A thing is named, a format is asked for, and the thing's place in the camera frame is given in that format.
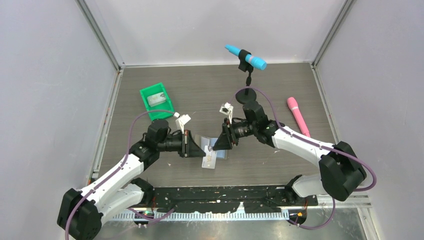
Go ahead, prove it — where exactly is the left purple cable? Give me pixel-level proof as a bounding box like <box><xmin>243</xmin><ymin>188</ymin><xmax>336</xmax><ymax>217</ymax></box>
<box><xmin>64</xmin><ymin>109</ymin><xmax>181</xmax><ymax>240</ymax></box>

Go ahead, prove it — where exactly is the blue toy microphone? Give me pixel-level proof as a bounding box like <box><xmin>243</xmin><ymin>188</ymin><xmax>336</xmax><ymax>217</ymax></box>
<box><xmin>225</xmin><ymin>44</ymin><xmax>267</xmax><ymax>72</ymax></box>

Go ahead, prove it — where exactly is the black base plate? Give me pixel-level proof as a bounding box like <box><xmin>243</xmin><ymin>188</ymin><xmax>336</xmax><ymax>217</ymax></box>
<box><xmin>137</xmin><ymin>185</ymin><xmax>318</xmax><ymax>214</ymax></box>

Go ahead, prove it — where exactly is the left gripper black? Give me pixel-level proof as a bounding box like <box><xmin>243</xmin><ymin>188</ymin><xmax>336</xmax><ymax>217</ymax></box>
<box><xmin>157</xmin><ymin>129</ymin><xmax>206</xmax><ymax>158</ymax></box>

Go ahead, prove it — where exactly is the purple cable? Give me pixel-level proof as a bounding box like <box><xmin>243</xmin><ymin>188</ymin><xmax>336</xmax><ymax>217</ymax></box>
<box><xmin>227</xmin><ymin>86</ymin><xmax>378</xmax><ymax>231</ymax></box>
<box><xmin>64</xmin><ymin>109</ymin><xmax>181</xmax><ymax>240</ymax></box>

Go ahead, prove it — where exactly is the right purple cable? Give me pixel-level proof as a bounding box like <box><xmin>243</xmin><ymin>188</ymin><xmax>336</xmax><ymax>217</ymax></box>
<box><xmin>227</xmin><ymin>86</ymin><xmax>378</xmax><ymax>231</ymax></box>

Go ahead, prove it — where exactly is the black microphone stand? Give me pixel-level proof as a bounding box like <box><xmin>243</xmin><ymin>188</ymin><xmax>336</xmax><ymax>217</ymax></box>
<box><xmin>235</xmin><ymin>49</ymin><xmax>257</xmax><ymax>105</ymax></box>

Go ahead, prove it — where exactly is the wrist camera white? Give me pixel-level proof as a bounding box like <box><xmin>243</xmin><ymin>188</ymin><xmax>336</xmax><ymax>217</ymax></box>
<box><xmin>173</xmin><ymin>112</ymin><xmax>191</xmax><ymax>132</ymax></box>
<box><xmin>219</xmin><ymin>102</ymin><xmax>234</xmax><ymax>124</ymax></box>

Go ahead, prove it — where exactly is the grey leather card holder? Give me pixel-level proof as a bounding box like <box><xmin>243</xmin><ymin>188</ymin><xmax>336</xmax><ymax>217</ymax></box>
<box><xmin>194</xmin><ymin>135</ymin><xmax>228</xmax><ymax>160</ymax></box>

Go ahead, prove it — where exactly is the silver VIP card stack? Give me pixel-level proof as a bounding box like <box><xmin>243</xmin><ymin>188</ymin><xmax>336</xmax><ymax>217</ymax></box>
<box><xmin>147</xmin><ymin>92</ymin><xmax>167</xmax><ymax>107</ymax></box>

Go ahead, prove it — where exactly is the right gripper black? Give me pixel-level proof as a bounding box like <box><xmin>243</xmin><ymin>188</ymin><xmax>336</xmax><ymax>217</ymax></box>
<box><xmin>213</xmin><ymin>118</ymin><xmax>257</xmax><ymax>152</ymax></box>

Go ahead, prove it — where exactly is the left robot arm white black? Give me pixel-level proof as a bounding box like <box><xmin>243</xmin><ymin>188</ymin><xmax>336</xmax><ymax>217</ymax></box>
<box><xmin>57</xmin><ymin>119</ymin><xmax>206</xmax><ymax>240</ymax></box>

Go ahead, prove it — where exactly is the aluminium frame rail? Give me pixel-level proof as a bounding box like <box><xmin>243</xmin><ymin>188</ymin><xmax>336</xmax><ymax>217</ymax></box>
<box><xmin>69</xmin><ymin>185</ymin><xmax>372</xmax><ymax>223</ymax></box>

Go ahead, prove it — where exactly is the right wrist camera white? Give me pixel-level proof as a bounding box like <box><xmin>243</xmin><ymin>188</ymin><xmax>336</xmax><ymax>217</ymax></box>
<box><xmin>219</xmin><ymin>102</ymin><xmax>234</xmax><ymax>124</ymax></box>

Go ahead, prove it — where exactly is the green plastic bin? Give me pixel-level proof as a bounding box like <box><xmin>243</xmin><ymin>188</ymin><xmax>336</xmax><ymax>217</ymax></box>
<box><xmin>139</xmin><ymin>82</ymin><xmax>175</xmax><ymax>121</ymax></box>

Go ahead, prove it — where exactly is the silver VIP credit card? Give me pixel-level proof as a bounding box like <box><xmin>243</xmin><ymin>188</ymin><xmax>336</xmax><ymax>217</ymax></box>
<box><xmin>201</xmin><ymin>145</ymin><xmax>217</xmax><ymax>169</ymax></box>

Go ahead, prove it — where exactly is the pink toy microphone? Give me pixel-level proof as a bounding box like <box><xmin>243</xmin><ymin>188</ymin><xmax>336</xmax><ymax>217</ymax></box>
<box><xmin>286</xmin><ymin>97</ymin><xmax>311</xmax><ymax>137</ymax></box>

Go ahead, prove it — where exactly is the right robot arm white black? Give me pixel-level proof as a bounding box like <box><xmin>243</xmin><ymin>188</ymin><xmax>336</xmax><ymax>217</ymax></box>
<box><xmin>213</xmin><ymin>101</ymin><xmax>367</xmax><ymax>205</ymax></box>

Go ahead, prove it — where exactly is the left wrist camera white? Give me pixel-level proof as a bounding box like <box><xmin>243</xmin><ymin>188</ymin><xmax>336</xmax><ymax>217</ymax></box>
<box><xmin>173</xmin><ymin>112</ymin><xmax>191</xmax><ymax>132</ymax></box>

